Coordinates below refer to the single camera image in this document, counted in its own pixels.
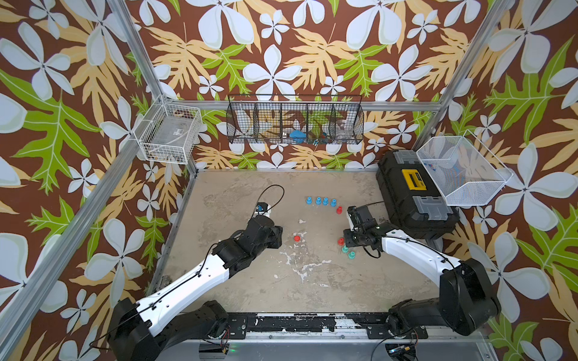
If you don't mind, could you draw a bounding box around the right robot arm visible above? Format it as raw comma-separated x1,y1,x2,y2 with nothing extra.
343,205,502,336

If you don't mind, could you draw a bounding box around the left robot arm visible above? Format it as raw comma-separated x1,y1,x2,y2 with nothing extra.
105,214,283,360

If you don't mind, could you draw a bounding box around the black toolbox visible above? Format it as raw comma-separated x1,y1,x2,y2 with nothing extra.
376,150,459,240

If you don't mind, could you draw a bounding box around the white mesh basket right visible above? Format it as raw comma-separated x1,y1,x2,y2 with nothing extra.
416,131,514,208

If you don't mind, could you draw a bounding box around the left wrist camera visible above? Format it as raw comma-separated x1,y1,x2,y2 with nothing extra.
254,202,272,218

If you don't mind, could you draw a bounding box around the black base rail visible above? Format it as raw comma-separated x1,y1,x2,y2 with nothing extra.
227,312,428,341

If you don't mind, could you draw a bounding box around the black wire basket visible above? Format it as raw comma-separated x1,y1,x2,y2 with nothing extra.
224,93,365,145

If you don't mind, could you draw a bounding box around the white wire basket left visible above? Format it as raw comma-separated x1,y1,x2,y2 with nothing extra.
135,96,203,165

